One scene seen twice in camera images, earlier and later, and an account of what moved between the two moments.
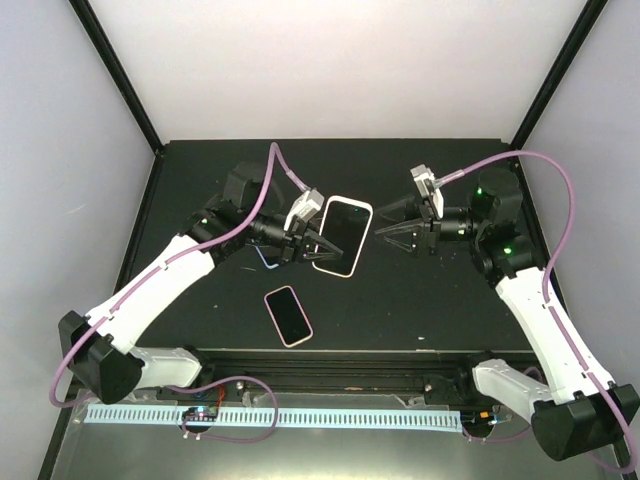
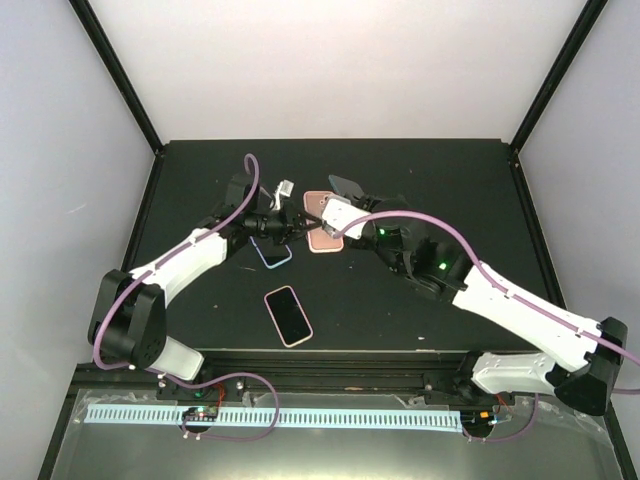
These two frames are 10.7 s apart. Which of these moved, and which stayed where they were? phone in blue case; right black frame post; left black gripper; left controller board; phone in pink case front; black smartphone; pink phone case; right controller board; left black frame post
Moved: left black gripper; black smartphone; pink phone case
Stayed: phone in blue case; phone in pink case front; left black frame post; right black frame post; right controller board; left controller board
